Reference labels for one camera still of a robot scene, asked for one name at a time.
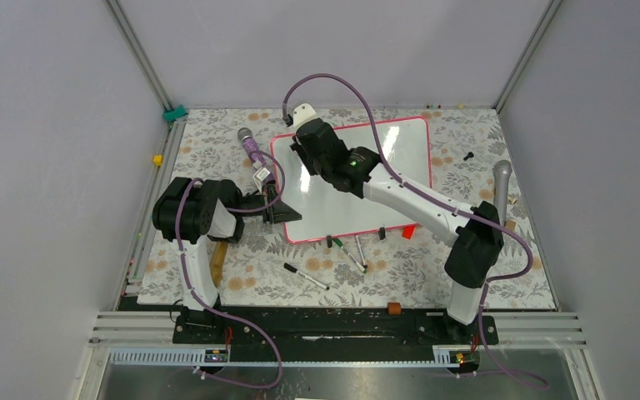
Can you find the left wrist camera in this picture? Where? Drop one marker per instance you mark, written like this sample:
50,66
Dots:
263,177

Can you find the teal corner clamp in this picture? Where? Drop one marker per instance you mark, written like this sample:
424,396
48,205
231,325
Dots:
174,114

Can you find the small orange red block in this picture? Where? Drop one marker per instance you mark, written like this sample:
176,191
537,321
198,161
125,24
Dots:
408,232

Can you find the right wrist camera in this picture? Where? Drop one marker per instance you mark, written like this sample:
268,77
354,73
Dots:
301,114

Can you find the yellow small cube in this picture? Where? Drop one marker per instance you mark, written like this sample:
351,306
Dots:
158,160

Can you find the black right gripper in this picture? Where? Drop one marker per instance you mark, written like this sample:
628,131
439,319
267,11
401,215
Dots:
298,147

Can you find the brown small cube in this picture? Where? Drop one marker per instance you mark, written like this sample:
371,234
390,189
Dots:
394,308

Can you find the black capped marker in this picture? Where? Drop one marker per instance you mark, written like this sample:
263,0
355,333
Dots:
305,276

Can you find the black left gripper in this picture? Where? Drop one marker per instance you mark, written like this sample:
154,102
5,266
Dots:
279,212

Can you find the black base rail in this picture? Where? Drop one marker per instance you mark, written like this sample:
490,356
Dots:
330,334

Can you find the blue capped marker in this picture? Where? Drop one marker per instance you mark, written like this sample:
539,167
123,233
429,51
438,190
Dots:
360,251

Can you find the silver microphone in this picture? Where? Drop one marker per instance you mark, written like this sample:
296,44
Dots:
502,172

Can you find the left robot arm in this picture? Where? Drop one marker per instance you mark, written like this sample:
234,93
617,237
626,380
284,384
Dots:
191,213

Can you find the wooden rolling pin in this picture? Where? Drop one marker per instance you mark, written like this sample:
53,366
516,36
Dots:
217,261

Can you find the small wooden cube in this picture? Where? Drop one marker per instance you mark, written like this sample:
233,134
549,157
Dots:
511,225

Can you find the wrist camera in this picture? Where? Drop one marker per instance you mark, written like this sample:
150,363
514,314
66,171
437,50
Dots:
301,114
263,177

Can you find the green capped marker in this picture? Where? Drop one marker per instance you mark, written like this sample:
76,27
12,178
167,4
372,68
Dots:
344,249

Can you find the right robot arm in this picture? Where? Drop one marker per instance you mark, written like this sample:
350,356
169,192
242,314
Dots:
472,233

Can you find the purple glitter microphone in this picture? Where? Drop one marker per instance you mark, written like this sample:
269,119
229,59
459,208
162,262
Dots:
251,147

